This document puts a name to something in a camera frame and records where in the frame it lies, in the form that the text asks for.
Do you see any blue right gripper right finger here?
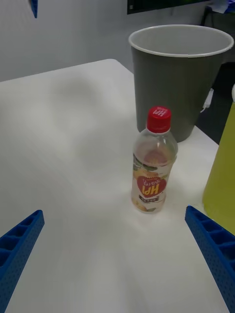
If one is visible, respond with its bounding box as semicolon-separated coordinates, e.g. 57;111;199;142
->
185;205;235;313

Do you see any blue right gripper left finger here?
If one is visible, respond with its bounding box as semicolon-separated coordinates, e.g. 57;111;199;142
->
0;209;45;313

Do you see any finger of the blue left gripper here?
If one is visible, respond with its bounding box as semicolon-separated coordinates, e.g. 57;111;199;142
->
30;0;39;19

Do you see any clear bottle with red cap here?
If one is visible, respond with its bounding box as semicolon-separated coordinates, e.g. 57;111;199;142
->
131;106;179;215

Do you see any yellow-green plastic bin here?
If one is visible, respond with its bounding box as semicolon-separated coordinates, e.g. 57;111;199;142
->
202;83;235;233

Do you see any dark screen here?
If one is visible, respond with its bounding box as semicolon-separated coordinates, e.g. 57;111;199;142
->
127;0;211;15

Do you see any white power strip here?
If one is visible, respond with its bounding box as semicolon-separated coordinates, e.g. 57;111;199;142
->
203;88;214;108

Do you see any grey plastic bin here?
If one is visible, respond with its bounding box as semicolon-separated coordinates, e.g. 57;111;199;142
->
128;24;235;143

